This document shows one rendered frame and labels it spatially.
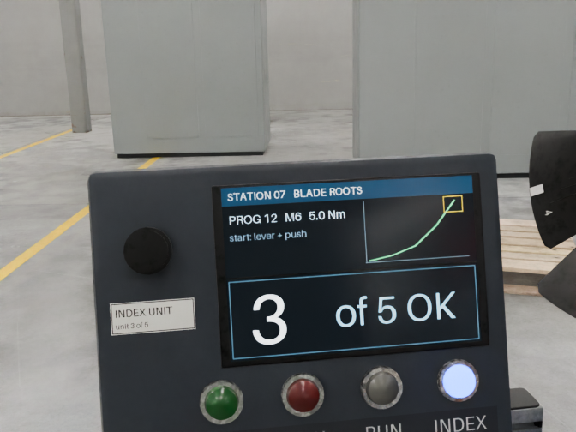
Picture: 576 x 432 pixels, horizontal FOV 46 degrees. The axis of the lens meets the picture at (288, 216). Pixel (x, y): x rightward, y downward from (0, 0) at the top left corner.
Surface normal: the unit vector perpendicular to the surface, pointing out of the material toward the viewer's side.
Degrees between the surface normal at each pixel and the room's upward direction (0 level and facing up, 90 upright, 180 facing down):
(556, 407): 0
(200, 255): 75
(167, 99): 90
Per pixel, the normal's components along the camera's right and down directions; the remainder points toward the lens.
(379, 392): 0.04, 0.00
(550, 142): -0.93, -0.14
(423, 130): -0.04, 0.25
